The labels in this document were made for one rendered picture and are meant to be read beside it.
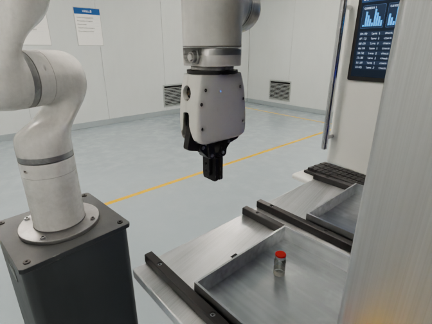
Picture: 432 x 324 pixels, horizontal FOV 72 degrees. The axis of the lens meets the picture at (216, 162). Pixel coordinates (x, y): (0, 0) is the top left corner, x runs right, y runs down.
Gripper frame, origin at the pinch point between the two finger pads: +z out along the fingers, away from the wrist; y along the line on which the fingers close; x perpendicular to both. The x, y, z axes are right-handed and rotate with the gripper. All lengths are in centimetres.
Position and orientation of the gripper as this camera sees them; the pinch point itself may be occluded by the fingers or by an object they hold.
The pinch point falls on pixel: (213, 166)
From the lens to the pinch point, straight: 49.2
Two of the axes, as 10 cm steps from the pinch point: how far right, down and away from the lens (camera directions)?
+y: 7.5, -2.4, 6.2
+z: 0.0, 9.3, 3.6
